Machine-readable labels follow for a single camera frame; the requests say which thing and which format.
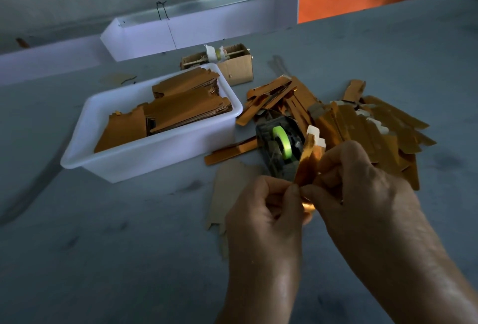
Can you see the black tape dispenser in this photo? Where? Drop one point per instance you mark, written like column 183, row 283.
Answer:
column 267, row 152

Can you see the person's left forearm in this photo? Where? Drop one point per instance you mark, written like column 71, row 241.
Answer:
column 258, row 311

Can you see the person's right hand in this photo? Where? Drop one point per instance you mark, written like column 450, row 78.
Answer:
column 370, row 212

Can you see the person's left hand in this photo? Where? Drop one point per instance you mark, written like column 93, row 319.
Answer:
column 261, row 241

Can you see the small cardboard box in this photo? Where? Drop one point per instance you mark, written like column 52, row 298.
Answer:
column 240, row 71

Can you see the long white tray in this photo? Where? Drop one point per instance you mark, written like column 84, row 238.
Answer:
column 235, row 17
column 48, row 60

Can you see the green tape roll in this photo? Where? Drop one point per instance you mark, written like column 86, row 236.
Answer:
column 281, row 141

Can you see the pile of beige blanks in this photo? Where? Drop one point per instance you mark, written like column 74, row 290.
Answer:
column 228, row 189

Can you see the gold cartons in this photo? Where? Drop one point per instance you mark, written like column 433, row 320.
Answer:
column 187, row 107

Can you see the person's right forearm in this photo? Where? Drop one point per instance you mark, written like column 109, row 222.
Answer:
column 433, row 290

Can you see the small brown object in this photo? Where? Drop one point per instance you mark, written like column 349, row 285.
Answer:
column 23, row 43

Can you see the pile of gold boxes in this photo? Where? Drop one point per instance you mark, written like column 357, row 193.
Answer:
column 373, row 129

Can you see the white plastic bin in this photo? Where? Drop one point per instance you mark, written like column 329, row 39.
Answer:
column 146, row 159

